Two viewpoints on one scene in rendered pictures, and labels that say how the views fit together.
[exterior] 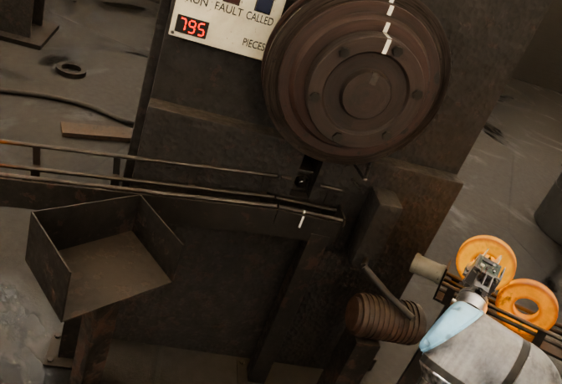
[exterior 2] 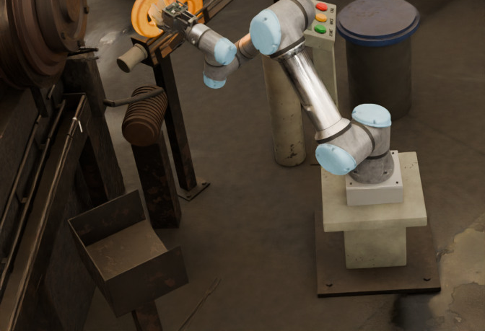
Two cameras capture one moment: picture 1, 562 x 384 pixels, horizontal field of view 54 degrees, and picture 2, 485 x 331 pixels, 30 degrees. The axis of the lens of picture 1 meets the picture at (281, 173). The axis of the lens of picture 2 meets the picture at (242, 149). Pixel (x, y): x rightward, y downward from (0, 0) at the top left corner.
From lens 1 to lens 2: 1.84 m
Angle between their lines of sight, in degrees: 53
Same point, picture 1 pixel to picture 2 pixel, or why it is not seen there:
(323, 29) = not seen: outside the picture
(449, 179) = not seen: hidden behind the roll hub
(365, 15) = not seen: outside the picture
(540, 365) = not seen: outside the picture
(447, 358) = (287, 39)
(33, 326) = not seen: outside the picture
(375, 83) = not seen: outside the picture
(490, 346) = (289, 14)
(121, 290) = (156, 249)
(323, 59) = (53, 7)
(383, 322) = (156, 112)
